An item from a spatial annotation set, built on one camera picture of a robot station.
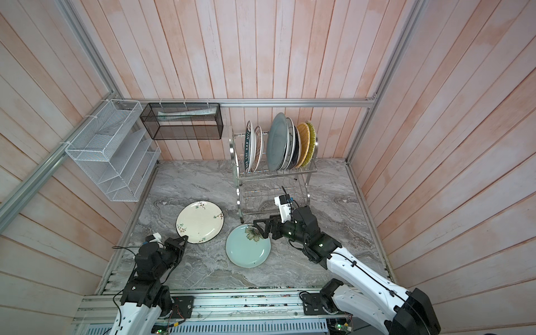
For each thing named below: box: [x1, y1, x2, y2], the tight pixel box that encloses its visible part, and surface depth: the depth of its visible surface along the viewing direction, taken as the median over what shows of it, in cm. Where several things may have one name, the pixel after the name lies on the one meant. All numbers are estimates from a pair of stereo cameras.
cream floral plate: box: [175, 200, 225, 245], surface depth 89 cm
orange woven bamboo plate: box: [295, 122, 310, 169], surface depth 73 cm
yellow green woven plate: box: [301, 121, 317, 167], surface depth 73 cm
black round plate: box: [290, 125, 301, 169], surface depth 71 cm
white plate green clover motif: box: [285, 117, 296, 170], surface depth 71 cm
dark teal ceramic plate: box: [266, 112, 288, 172], surface depth 73 cm
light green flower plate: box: [225, 223, 271, 269], surface depth 90 cm
